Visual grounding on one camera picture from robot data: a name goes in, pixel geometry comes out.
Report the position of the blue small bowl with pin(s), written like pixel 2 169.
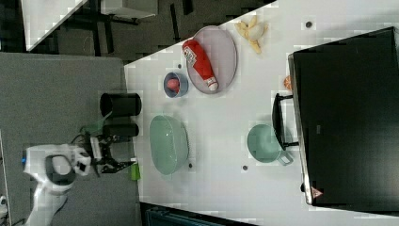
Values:
pixel 183 85

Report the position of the grey round plate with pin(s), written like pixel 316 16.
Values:
pixel 220 49

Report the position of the green strainer bowl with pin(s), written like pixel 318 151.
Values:
pixel 169 144

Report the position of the peeled toy banana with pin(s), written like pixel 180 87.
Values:
pixel 252 32

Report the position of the black toaster oven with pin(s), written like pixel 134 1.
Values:
pixel 346 103

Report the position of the green spatula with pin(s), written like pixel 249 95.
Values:
pixel 94 127

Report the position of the red toy strawberry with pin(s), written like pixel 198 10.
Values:
pixel 174 85

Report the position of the green white-capped bottle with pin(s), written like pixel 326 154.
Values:
pixel 135 170

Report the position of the large black cylinder holder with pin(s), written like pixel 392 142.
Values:
pixel 120 104

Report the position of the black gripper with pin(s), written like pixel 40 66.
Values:
pixel 102 159

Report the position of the red ketchup bottle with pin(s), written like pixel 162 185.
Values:
pixel 200 62

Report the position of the green mug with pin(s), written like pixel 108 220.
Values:
pixel 264 146

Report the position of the orange slice toy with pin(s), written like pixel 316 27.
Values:
pixel 287 82

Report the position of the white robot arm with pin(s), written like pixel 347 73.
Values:
pixel 55 167

